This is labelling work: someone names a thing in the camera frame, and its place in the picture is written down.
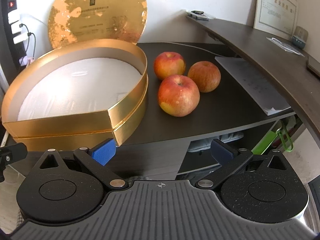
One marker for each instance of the white charger with black plug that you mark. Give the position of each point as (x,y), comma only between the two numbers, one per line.
(15,27)

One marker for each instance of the dark raised desk shelf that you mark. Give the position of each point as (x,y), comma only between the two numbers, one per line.
(250,37)

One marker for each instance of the red apple with yellow side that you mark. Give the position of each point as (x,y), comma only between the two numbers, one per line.
(169,65)

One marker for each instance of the dark wooden desktop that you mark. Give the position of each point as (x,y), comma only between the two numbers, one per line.
(225,110)

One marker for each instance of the black power strip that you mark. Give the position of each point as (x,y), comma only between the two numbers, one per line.
(7,52)

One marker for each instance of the white square charger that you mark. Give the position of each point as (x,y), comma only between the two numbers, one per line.
(13,15)

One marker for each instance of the striped orange-red apple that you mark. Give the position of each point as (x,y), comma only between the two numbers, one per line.
(204,76)

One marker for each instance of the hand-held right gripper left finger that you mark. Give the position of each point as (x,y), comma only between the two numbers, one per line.
(103,152)

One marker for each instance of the clear plastic package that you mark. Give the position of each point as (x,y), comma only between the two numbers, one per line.
(200,15)

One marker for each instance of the white foam liner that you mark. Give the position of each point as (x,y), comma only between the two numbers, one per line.
(82,87)

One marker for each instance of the stack of white papers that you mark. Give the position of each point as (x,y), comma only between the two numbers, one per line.
(252,85)

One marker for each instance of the gold round gift box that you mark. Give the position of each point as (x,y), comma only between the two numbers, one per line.
(75,130)

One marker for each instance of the small teal jar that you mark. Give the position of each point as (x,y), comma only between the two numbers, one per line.
(299,38)

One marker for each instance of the framed certificate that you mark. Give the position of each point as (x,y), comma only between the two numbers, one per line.
(276,7)

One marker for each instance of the red apple with yellow patch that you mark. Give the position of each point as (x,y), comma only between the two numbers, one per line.
(178,95)

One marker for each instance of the green clip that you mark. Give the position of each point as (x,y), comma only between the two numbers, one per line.
(285,136)
(265,141)

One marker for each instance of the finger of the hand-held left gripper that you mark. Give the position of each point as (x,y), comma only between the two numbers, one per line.
(13,153)

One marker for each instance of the gold round box lid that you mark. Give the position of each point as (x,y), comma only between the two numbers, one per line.
(97,12)

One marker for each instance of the white long charger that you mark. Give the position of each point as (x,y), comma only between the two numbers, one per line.
(19,38)

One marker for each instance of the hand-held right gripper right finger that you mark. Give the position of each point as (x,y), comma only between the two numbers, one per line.
(221,152)

